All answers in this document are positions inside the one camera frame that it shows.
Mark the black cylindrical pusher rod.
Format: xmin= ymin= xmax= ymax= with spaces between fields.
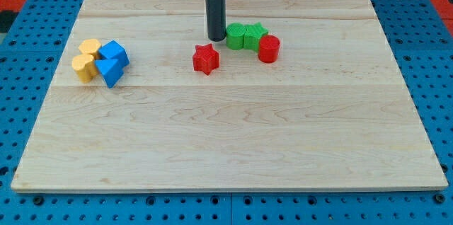
xmin=205 ymin=0 xmax=226 ymax=41

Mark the red star block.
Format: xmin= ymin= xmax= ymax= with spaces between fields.
xmin=193 ymin=43 xmax=219 ymax=75

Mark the green star block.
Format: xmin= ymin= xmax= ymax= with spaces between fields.
xmin=243 ymin=22 xmax=268 ymax=52

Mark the green cylinder block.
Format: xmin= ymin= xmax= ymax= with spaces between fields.
xmin=226 ymin=23 xmax=246 ymax=50

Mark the red cylinder block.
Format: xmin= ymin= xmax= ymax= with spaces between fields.
xmin=258 ymin=35 xmax=280 ymax=63

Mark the blue cube block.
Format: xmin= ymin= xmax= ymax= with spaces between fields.
xmin=99 ymin=40 xmax=130 ymax=67

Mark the blue triangle block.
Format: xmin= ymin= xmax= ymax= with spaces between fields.
xmin=95 ymin=59 xmax=124 ymax=88

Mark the yellow hexagon block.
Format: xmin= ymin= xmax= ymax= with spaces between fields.
xmin=78 ymin=39 xmax=102 ymax=59

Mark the yellow heart block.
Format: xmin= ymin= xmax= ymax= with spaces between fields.
xmin=71 ymin=54 xmax=99 ymax=83

